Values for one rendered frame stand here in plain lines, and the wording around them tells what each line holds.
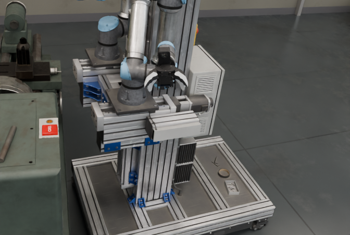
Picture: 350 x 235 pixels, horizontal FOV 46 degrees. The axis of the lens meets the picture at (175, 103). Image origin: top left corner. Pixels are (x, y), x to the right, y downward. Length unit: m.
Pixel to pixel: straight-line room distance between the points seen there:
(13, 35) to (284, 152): 2.52
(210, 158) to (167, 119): 1.25
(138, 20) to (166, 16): 0.16
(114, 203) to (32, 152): 1.33
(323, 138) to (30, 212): 3.25
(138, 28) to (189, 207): 1.52
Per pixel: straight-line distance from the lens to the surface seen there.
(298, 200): 3.57
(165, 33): 1.94
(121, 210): 2.86
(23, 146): 1.70
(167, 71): 1.54
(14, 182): 1.60
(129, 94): 2.08
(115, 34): 2.47
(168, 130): 2.12
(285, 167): 3.84
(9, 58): 3.22
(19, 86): 2.16
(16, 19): 3.19
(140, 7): 1.83
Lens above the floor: 2.31
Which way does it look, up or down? 32 degrees down
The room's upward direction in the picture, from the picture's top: 8 degrees clockwise
